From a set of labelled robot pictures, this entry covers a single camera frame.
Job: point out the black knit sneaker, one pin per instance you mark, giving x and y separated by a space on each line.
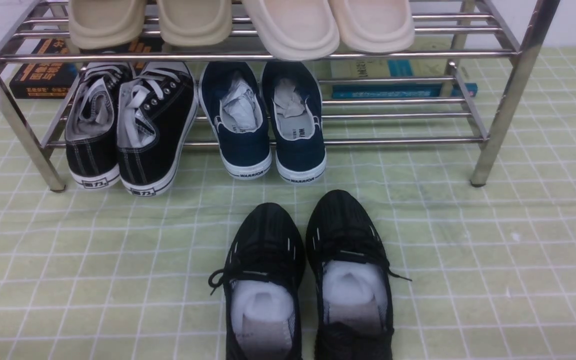
261 276
351 272

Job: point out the stainless steel shoe rack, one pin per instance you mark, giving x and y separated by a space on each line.
479 31

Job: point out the navy slip-on shoe right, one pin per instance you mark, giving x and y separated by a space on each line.
293 99

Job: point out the navy slip-on shoe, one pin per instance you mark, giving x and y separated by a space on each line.
231 100
293 99

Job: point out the navy slip-on shoe left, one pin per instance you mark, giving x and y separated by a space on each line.
231 100

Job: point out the cream slipper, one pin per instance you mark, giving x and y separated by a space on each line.
294 30
374 26

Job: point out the black canvas sneaker right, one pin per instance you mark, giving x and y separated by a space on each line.
155 113

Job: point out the black canvas sneaker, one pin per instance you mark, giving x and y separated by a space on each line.
155 113
91 127

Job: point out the blue beige book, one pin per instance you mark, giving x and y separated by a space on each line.
393 91

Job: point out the cream slipper far right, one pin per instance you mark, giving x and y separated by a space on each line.
374 26

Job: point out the beige slipper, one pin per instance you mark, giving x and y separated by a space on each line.
97 24
195 23

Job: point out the black canvas sneaker left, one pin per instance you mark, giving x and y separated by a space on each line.
91 127

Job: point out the green checkered floor mat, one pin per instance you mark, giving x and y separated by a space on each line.
105 275

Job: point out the beige slipper far left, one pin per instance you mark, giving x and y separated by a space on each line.
97 24

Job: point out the black orange book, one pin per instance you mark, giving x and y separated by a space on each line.
52 81

